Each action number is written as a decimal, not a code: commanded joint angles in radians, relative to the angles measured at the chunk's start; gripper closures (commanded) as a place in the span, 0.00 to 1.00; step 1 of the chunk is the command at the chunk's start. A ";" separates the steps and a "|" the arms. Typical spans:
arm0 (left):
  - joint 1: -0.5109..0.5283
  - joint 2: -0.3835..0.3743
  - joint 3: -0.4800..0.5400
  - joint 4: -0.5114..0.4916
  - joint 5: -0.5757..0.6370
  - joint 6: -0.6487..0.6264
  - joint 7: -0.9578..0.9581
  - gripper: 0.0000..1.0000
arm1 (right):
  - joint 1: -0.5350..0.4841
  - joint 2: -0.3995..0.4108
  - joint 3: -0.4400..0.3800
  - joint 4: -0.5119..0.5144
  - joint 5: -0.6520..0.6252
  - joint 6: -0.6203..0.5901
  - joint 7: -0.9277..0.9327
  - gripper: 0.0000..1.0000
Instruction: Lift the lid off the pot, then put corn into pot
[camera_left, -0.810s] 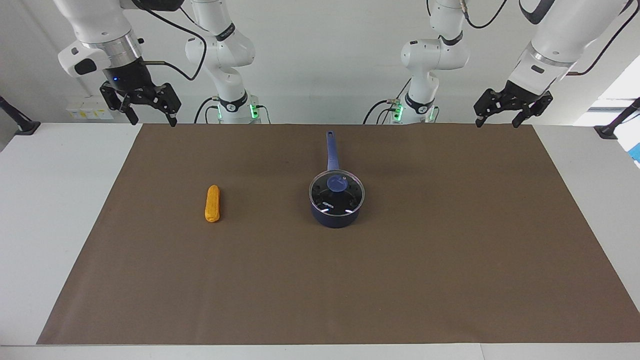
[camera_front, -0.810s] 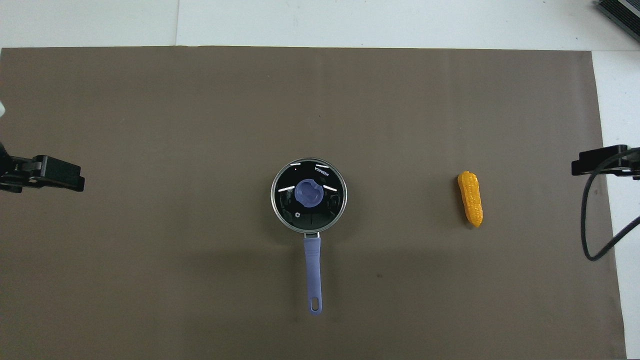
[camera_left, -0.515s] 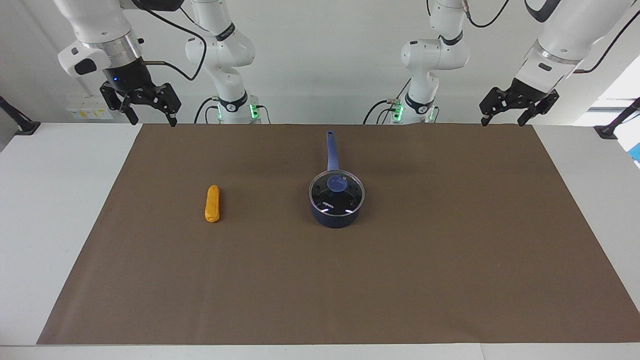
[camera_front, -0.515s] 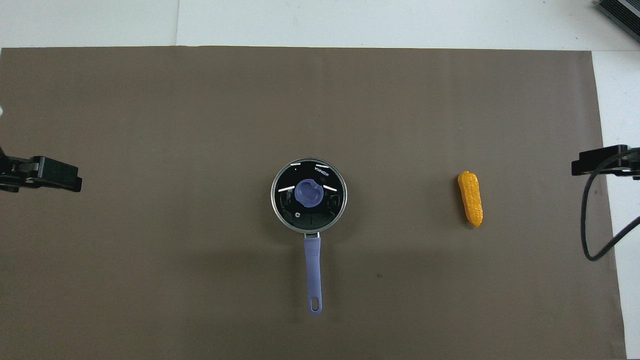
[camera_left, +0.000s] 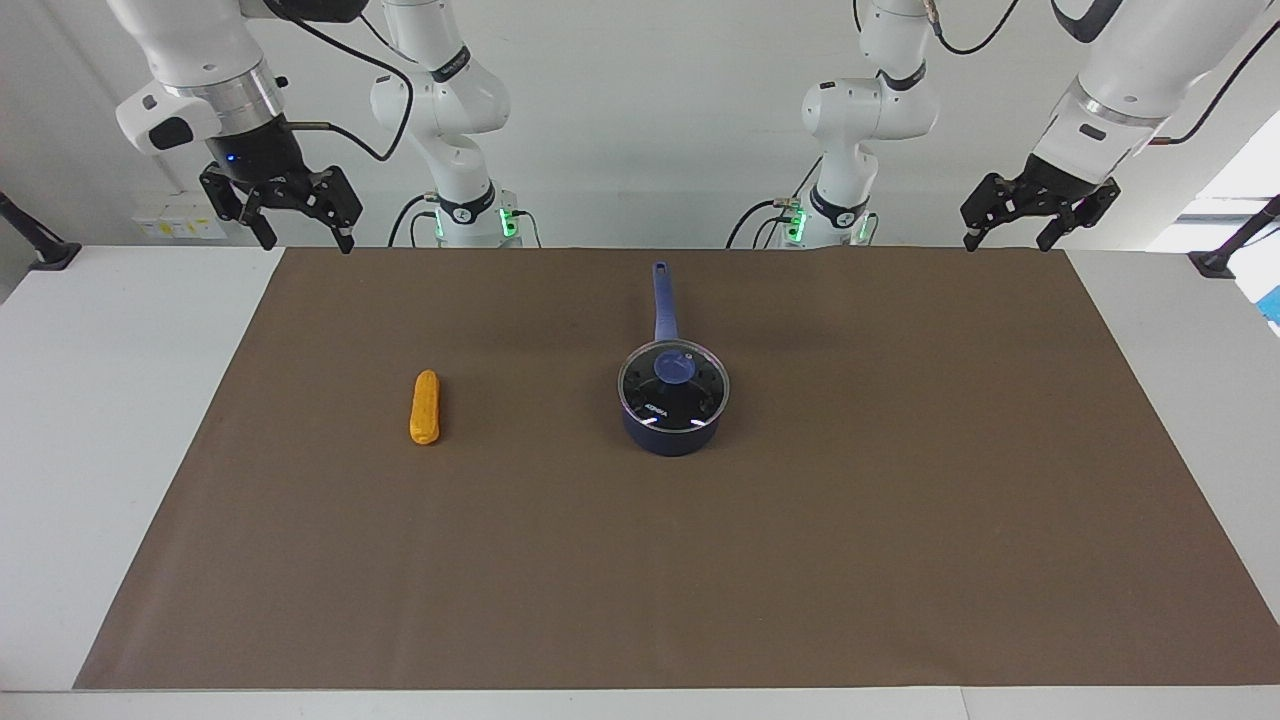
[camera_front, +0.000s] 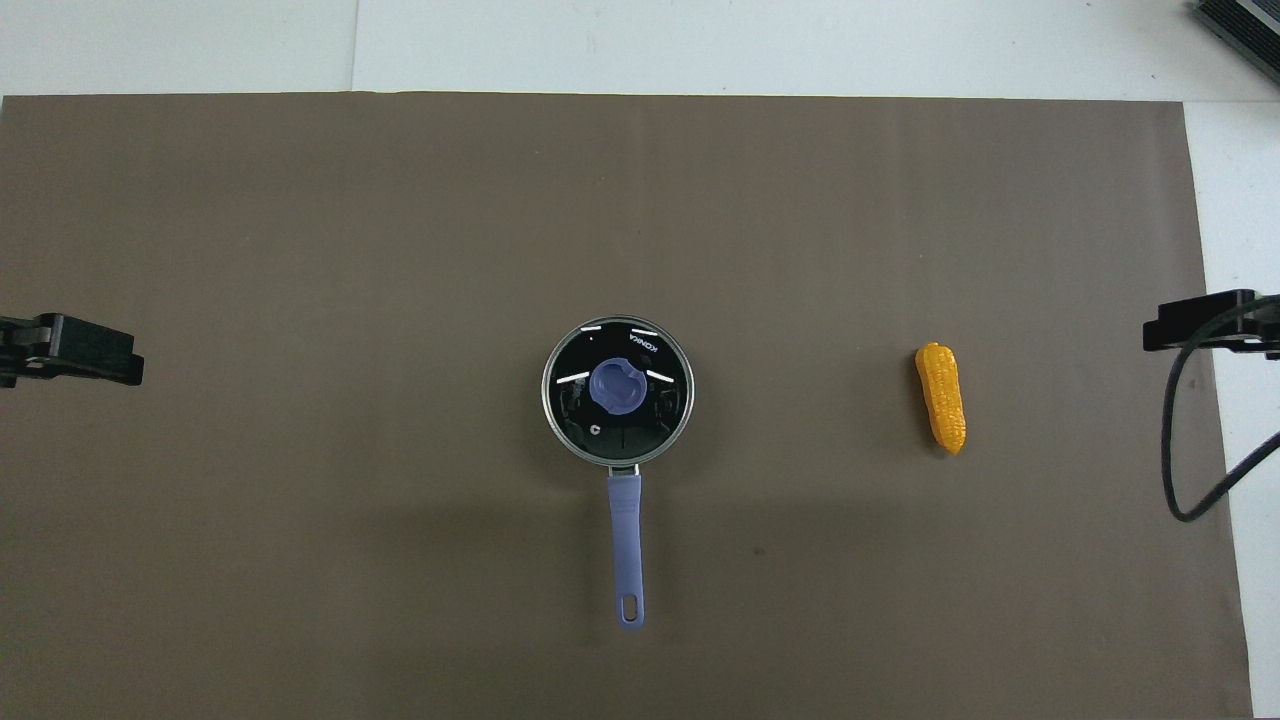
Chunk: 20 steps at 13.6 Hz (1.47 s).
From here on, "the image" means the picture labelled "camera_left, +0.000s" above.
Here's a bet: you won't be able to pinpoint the black left arm shoulder cable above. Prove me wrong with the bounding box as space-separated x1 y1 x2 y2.
925 0 1021 57

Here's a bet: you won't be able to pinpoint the black left base cables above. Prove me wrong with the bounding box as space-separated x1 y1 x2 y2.
727 155 826 249

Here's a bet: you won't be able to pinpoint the brown table mat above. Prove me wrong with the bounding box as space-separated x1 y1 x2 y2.
73 247 1280 691

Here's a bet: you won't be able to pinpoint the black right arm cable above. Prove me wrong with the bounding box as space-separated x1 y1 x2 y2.
262 0 414 163

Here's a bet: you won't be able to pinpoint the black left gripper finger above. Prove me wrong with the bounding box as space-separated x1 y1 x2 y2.
959 173 1030 253
1036 178 1122 254

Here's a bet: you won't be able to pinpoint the white wall socket box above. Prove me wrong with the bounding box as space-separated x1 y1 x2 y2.
132 203 229 241

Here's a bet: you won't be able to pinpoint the yellow toy corn cob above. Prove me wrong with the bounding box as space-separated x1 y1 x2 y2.
409 370 442 446

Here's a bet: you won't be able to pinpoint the black left arm gripper cable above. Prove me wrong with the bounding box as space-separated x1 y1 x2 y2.
1148 22 1280 147

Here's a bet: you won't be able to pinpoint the glass lid with blue knob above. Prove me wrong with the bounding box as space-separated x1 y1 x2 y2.
618 339 730 433

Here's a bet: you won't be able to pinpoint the black clamp mount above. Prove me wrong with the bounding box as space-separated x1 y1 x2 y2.
0 190 83 272
1188 195 1280 279

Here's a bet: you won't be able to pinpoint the dark blue saucepan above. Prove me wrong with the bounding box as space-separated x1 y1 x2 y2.
617 262 730 457

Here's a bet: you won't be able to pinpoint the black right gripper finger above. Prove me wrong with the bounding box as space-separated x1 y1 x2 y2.
199 164 280 252
298 164 364 255

